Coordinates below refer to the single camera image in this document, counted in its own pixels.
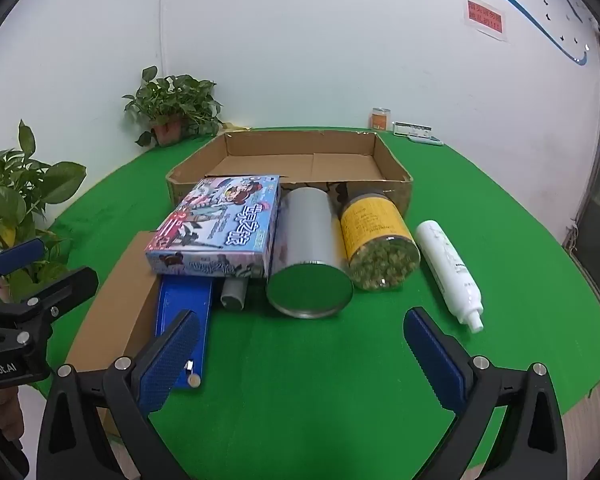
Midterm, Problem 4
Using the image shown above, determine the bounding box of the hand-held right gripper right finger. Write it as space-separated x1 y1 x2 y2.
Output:
403 306 568 480

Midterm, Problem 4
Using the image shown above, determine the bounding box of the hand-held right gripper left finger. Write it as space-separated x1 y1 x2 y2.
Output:
36 309 202 480

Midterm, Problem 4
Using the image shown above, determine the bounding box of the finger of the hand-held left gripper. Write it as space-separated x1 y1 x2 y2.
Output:
0 268 100 332
0 238 46 304

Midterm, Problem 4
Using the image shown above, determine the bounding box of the small brown cardboard box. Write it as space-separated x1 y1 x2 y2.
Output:
66 230 162 438

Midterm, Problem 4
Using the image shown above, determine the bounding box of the blue box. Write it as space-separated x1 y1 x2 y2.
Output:
153 275 215 391

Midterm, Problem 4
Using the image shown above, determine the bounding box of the light grey plastic tube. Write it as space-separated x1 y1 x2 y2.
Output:
219 279 249 312

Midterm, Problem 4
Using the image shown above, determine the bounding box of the white plastic bottle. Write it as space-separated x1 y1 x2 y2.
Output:
415 220 485 333

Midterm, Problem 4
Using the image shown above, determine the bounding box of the colourful cartoon toy box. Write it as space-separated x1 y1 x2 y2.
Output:
145 175 282 279

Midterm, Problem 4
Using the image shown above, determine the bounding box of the yellow label jar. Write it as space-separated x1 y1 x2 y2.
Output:
339 191 422 292

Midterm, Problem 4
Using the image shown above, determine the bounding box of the silver tin can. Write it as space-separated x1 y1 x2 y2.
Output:
266 186 355 321

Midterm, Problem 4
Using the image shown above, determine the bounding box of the large cardboard box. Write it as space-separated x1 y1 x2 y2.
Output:
166 129 414 221

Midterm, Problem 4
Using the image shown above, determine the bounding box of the person's left hand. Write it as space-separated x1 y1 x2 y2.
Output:
0 387 27 447

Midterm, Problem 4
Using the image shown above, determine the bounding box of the large leafy green plant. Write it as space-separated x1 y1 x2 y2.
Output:
0 119 88 306

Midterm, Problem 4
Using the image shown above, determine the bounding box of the green felt table cover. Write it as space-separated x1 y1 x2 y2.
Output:
32 126 600 480

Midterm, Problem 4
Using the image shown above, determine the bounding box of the small potted green plant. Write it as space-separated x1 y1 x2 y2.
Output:
121 65 226 148

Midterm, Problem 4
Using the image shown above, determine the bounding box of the clear plastic box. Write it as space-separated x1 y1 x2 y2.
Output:
392 121 433 137

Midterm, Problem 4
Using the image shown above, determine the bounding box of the red wall sign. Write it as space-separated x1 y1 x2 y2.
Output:
462 0 510 42

